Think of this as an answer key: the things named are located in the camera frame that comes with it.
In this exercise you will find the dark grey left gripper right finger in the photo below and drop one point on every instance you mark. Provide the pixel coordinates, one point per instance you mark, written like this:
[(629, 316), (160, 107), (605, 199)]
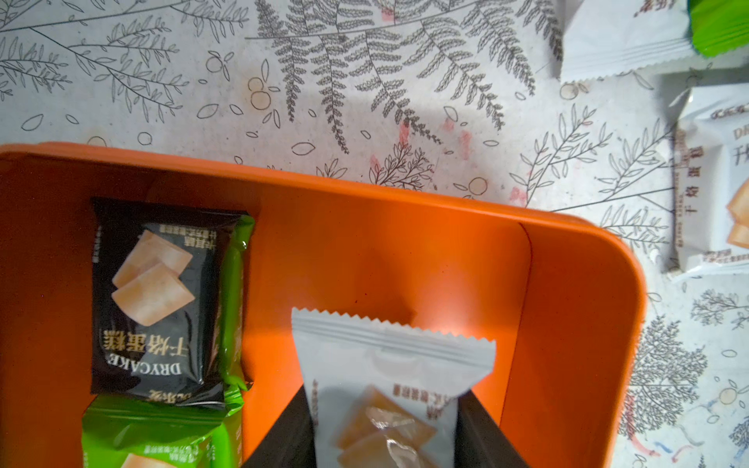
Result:
[(479, 441)]

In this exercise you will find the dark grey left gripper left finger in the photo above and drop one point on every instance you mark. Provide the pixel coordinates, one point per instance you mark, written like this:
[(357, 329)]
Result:
[(290, 440)]

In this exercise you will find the white front cookie packet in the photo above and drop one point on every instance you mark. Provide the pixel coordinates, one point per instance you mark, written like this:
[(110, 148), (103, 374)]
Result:
[(383, 394)]

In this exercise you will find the white cookie packet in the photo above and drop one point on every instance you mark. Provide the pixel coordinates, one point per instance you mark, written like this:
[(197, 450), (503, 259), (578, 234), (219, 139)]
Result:
[(603, 38), (383, 394), (711, 182)]

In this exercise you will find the dark brown cookie packet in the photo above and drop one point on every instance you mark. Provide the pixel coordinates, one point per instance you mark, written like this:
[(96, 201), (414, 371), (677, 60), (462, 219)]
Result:
[(155, 283)]

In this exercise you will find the green cookie packet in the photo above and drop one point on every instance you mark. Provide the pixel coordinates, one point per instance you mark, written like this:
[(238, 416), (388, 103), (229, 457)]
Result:
[(718, 26), (121, 432), (232, 296)]

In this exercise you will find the white back cookie packet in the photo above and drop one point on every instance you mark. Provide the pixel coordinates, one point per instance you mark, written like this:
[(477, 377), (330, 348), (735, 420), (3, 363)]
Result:
[(711, 182)]

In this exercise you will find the orange storage box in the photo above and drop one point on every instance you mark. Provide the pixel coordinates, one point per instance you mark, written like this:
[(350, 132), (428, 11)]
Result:
[(562, 299)]

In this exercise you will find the green front cookie packet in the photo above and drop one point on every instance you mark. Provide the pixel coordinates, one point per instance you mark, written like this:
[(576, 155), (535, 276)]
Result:
[(121, 432)]

